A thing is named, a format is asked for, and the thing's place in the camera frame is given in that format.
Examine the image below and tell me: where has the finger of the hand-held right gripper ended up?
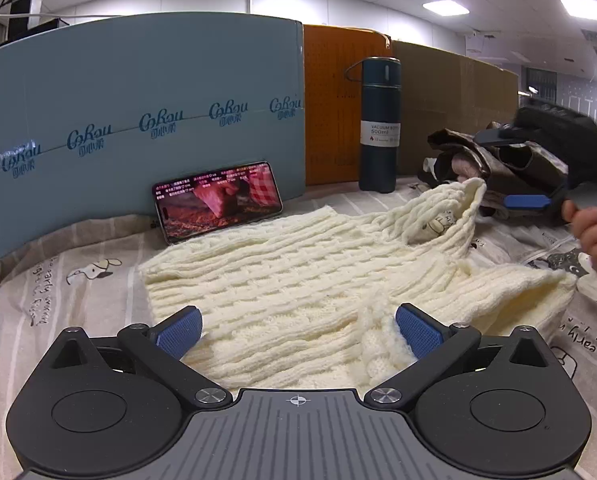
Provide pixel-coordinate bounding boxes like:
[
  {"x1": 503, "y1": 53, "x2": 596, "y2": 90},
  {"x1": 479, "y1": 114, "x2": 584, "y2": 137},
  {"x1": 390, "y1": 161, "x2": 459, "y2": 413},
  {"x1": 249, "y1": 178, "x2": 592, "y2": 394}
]
[
  {"x1": 505, "y1": 195, "x2": 552, "y2": 211},
  {"x1": 473, "y1": 127, "x2": 529, "y2": 148}
]

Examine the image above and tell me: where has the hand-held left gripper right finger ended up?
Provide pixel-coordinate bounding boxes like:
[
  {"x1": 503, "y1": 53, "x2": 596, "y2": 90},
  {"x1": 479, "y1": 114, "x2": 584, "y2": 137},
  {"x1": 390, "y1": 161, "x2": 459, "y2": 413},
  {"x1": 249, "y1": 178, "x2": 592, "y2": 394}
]
[{"x1": 363, "y1": 303, "x2": 562, "y2": 406}]

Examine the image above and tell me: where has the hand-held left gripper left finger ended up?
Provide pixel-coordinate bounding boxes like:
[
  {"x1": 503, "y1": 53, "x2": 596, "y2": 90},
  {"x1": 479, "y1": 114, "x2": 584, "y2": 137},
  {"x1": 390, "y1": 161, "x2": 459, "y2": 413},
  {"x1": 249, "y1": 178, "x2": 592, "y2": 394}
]
[{"x1": 43, "y1": 306, "x2": 233, "y2": 407}]

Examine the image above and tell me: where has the cream knit sweater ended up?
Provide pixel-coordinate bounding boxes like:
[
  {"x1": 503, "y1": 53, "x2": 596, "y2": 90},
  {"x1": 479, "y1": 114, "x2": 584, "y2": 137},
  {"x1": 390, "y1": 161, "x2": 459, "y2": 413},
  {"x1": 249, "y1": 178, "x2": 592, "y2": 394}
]
[{"x1": 139, "y1": 177, "x2": 578, "y2": 391}]

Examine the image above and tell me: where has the person's right hand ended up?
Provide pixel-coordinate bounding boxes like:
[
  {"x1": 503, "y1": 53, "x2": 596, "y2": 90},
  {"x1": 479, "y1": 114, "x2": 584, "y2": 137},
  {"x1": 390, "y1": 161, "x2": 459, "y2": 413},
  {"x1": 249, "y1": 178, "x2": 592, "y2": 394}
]
[{"x1": 563, "y1": 200, "x2": 597, "y2": 286}]

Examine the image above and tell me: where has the large brown cardboard box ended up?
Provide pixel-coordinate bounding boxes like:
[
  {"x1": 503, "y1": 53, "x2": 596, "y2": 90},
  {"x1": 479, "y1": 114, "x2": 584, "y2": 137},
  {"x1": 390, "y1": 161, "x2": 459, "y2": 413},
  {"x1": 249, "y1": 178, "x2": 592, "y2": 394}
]
[{"x1": 391, "y1": 40, "x2": 520, "y2": 178}]

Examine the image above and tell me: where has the dark blue vacuum bottle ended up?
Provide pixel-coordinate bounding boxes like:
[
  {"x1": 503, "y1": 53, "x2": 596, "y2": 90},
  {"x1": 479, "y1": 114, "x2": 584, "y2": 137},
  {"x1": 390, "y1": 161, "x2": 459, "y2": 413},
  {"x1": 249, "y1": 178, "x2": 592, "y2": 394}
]
[{"x1": 343, "y1": 56, "x2": 403, "y2": 193}]

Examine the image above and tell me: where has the ceiling light panel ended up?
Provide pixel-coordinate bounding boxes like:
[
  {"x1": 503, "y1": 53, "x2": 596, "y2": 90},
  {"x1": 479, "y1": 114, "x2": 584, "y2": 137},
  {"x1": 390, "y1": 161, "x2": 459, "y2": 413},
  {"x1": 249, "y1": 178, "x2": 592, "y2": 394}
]
[
  {"x1": 423, "y1": 0, "x2": 470, "y2": 17},
  {"x1": 559, "y1": 0, "x2": 597, "y2": 22}
]

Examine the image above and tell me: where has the black smartphone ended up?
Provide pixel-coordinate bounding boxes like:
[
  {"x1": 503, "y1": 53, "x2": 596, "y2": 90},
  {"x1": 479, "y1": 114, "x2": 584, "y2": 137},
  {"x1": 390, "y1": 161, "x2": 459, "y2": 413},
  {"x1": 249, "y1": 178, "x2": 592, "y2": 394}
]
[{"x1": 152, "y1": 161, "x2": 283, "y2": 246}]

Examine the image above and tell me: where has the orange pegboard panel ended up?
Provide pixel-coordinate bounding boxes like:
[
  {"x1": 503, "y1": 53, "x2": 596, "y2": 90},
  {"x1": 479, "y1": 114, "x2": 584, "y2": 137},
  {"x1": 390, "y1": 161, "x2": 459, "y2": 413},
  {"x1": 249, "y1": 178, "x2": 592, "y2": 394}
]
[{"x1": 303, "y1": 24, "x2": 393, "y2": 187}]

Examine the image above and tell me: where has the blue foam board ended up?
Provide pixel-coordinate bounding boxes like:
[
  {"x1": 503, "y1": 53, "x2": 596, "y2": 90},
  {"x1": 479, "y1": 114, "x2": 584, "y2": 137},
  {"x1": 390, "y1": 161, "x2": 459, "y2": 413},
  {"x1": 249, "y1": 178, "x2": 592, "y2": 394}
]
[{"x1": 0, "y1": 14, "x2": 307, "y2": 268}]

